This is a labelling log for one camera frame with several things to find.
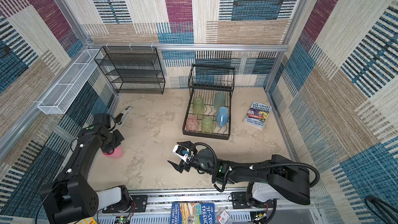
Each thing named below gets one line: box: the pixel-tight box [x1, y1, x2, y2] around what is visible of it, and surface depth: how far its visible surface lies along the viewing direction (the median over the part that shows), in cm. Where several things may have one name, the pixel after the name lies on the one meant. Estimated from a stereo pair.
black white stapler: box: [115, 105, 133, 127], surface depth 104 cm
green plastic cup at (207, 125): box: [201, 116, 215, 134], surface depth 93 cm
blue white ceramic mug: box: [216, 106, 229, 129], surface depth 94 cm
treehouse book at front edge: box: [169, 202, 216, 224], surface depth 70 cm
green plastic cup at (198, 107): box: [192, 97, 206, 116], surface depth 102 cm
